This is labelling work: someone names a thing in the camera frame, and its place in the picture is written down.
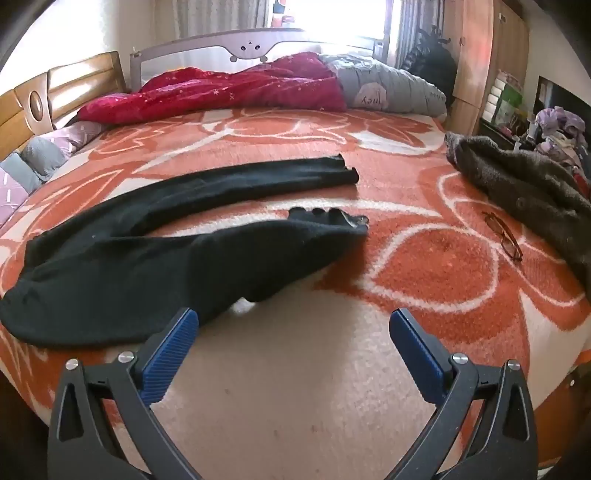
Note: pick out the black pants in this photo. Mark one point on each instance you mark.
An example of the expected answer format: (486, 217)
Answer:
(115, 258)

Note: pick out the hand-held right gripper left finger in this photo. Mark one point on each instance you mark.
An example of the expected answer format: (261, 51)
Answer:
(170, 356)

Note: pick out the red patterned quilt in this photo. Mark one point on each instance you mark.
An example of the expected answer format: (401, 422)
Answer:
(231, 92)

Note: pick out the stack of white green boxes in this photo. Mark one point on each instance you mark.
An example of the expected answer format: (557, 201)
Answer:
(505, 99)

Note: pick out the grey bed rail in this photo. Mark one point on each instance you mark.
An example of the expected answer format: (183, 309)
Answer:
(251, 48)

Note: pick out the black television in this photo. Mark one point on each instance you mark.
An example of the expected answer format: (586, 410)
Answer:
(563, 99)

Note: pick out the grey quilt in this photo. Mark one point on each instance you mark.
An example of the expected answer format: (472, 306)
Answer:
(397, 83)

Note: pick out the dark cabinet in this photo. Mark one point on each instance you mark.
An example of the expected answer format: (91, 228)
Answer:
(496, 134)

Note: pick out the black hanging bag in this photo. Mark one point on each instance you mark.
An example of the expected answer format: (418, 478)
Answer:
(434, 60)

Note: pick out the grey curtain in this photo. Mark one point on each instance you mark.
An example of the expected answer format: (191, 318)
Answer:
(415, 32)
(217, 18)

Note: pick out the brown eyeglasses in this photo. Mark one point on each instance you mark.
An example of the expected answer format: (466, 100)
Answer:
(502, 234)

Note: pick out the brown fuzzy coat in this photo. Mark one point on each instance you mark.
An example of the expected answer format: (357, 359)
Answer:
(521, 180)

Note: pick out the pile of purple clothes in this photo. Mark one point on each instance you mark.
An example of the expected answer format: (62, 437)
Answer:
(563, 131)

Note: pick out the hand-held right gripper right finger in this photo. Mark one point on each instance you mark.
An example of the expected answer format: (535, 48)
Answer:
(418, 356)

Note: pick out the wooden wardrobe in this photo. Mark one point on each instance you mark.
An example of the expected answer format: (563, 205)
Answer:
(480, 55)

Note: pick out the wooden headboard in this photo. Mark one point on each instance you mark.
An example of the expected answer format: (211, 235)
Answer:
(78, 83)

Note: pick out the orange white floral blanket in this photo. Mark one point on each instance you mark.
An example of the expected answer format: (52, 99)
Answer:
(415, 286)

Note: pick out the pink and grey pillow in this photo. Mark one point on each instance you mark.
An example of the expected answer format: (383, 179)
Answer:
(14, 189)

